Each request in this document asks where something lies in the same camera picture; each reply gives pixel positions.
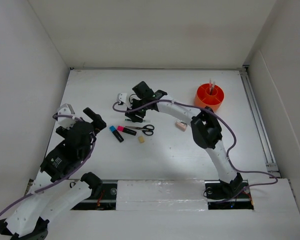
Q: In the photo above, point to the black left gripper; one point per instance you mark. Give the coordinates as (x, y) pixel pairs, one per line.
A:
(100, 124)

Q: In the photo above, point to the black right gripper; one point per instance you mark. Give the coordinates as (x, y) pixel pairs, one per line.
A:
(134, 118)

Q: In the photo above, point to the red translucent highlighter pen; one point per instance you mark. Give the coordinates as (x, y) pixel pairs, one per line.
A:
(210, 82)

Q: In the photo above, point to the black gel pen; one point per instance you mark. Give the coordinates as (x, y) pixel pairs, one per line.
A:
(213, 87)

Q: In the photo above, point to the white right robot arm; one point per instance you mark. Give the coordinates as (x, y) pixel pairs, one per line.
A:
(205, 128)

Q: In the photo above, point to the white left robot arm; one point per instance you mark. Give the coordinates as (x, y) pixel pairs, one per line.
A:
(30, 217)

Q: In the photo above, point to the pink capped black highlighter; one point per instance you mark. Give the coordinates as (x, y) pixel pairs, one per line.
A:
(126, 130)

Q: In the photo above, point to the blue capped black highlighter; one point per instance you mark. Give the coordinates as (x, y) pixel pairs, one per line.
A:
(115, 132)

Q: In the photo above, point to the tan eraser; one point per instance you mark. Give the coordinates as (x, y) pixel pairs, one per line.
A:
(141, 139)

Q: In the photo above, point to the pink pencil sharpener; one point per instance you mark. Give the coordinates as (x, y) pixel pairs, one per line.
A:
(181, 125)

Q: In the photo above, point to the orange round compartment container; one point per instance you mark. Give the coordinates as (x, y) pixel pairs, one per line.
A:
(205, 98)

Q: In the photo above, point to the black handled scissors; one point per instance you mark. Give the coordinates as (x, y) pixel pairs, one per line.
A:
(148, 129)

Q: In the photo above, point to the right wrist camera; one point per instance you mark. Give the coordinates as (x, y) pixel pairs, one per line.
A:
(122, 98)

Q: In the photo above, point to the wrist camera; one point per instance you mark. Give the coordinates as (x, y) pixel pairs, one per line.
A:
(122, 98)
(65, 114)

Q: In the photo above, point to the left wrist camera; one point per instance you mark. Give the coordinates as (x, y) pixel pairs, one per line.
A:
(65, 114)

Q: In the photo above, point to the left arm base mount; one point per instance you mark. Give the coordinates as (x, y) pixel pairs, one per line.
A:
(103, 195)

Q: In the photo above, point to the front metal rail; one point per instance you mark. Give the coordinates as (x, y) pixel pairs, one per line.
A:
(148, 195)

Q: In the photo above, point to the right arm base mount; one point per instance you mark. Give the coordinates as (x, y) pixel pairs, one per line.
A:
(217, 196)

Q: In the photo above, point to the aluminium rail right side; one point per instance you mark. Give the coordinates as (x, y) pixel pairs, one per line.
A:
(269, 158)

